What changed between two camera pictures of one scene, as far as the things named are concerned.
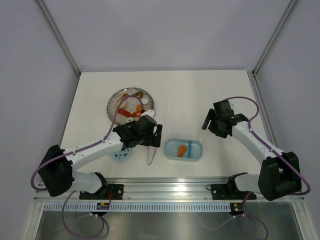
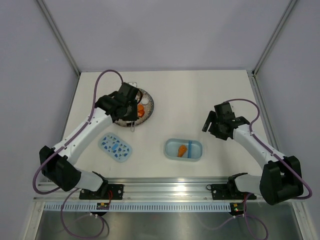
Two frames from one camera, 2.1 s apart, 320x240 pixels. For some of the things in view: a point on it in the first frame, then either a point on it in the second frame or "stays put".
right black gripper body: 214,126 stays put
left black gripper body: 150,140 -> 131,113
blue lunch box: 194,152 stays put
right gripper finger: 209,117 stays put
